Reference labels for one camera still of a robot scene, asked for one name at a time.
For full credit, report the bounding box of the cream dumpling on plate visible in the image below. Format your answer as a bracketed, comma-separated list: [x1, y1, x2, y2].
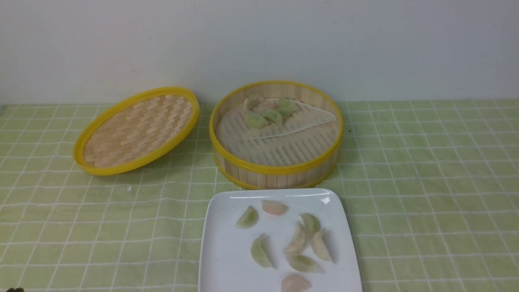
[311, 228, 332, 262]
[284, 222, 307, 255]

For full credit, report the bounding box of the bamboo steamer basket yellow rim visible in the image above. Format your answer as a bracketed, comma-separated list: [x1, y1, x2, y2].
[209, 81, 343, 190]

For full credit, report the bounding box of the pink dumpling in steamer back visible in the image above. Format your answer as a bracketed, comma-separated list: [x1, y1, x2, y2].
[252, 101, 278, 114]

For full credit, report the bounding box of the green dumpling in steamer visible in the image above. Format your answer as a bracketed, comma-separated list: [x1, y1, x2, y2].
[261, 109, 283, 126]
[277, 98, 299, 120]
[244, 111, 269, 129]

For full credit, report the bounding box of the white square plate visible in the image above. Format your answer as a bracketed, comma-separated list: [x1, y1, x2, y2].
[198, 188, 363, 292]

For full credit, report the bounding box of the green dumpling in steamer middle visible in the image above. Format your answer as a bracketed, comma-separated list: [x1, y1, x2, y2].
[261, 109, 283, 126]

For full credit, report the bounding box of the green dumpling in steamer left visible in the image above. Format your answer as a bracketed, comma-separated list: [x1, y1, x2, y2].
[244, 111, 269, 129]

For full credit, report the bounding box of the cream dumpling on plate centre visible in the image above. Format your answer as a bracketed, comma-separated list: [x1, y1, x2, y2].
[284, 222, 307, 255]

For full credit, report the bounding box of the pink dumpling steamer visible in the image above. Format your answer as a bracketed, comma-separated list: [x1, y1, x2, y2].
[281, 274, 312, 292]

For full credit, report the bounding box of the cream dumpling on plate right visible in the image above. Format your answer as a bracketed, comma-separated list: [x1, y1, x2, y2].
[311, 228, 332, 262]

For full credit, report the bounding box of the white steamer liner paper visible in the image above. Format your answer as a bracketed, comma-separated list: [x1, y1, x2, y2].
[216, 100, 339, 167]

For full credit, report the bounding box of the green checkered tablecloth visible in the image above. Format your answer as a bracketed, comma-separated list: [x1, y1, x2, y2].
[0, 100, 519, 292]

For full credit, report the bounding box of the pink dumpling on plate top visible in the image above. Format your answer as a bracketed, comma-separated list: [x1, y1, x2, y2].
[262, 200, 288, 216]

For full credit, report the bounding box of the green dumpling on plate left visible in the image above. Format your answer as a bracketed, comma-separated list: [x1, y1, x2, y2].
[235, 205, 259, 229]

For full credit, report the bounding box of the green dumpling on plate bottom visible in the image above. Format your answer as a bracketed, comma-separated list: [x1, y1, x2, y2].
[250, 233, 274, 268]

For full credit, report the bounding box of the green dumpling in steamer back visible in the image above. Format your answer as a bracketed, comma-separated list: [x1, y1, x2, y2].
[277, 98, 299, 120]

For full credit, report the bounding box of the black object bottom left corner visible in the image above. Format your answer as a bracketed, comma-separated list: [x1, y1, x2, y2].
[6, 287, 24, 292]

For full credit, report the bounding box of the bamboo steamer lid yellow rim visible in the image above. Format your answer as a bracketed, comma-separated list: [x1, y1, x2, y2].
[73, 87, 200, 176]

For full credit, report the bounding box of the green dumpling on plate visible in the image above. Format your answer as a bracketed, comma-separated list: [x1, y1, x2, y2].
[250, 233, 274, 268]
[235, 205, 259, 229]

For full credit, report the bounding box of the white dumpling in steamer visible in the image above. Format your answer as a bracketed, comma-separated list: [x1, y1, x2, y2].
[243, 94, 264, 112]

